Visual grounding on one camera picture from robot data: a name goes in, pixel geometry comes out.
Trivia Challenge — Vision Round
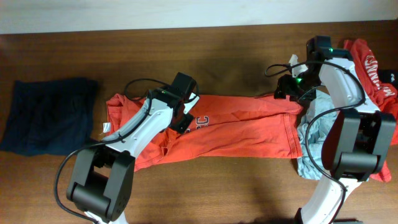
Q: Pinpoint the folded navy blue garment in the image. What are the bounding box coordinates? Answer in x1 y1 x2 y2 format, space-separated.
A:
1 78 98 156

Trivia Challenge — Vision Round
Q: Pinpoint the red McKinney shirt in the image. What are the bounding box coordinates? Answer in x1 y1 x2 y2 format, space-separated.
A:
343 39 398 183

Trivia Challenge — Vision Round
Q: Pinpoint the black cable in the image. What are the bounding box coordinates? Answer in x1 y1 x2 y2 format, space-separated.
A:
264 60 367 224
53 77 200 224

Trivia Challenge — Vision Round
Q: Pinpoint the orange McKinney Boyd soccer shirt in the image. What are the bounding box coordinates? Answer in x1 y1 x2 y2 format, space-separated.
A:
106 94 302 170

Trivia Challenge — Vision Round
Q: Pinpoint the black garment in pile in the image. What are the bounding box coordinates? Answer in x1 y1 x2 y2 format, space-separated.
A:
377 70 398 89

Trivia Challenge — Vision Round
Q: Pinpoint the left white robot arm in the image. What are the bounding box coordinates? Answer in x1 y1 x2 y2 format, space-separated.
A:
56 73 200 223

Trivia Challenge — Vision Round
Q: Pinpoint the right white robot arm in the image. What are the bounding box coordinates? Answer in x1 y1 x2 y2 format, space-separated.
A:
274 35 396 223

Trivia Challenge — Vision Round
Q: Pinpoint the right black cable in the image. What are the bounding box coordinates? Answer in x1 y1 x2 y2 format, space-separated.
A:
264 60 367 224

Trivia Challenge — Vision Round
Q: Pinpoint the left black cable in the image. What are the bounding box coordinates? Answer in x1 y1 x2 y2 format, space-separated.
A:
53 77 200 224

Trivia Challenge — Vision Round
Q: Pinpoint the light grey-blue shirt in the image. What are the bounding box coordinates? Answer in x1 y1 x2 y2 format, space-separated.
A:
297 90 337 180

